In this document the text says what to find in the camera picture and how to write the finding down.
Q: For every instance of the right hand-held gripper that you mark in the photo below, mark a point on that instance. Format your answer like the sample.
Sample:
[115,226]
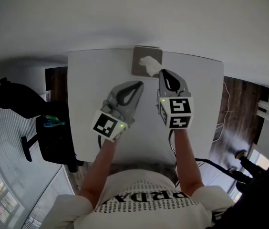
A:
[179,111]

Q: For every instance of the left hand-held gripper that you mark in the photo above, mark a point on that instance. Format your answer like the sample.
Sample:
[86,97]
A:
[108,126]

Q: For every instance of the person's right forearm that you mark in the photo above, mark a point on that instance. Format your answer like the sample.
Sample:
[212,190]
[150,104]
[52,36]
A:
[187,163]

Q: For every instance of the person's left forearm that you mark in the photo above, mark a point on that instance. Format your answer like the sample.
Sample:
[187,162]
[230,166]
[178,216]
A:
[98,170]

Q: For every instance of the grey and white tissue box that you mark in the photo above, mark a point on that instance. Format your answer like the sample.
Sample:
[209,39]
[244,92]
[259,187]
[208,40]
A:
[137,61]

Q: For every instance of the white table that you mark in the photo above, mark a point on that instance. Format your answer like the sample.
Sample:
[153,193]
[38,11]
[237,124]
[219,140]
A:
[101,75]

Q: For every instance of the green plastic item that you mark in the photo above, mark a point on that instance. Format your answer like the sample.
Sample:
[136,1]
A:
[51,117]

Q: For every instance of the black office chair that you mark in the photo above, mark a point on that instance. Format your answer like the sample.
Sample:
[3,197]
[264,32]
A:
[29,104]

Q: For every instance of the person's white printed shirt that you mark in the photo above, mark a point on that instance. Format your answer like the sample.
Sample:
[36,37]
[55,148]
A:
[144,213]

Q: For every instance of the grey window blinds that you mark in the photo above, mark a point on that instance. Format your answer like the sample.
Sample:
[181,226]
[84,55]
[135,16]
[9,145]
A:
[5,139]

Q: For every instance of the black equipment bag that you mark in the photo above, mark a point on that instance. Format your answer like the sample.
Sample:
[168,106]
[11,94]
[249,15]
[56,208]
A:
[263,194]

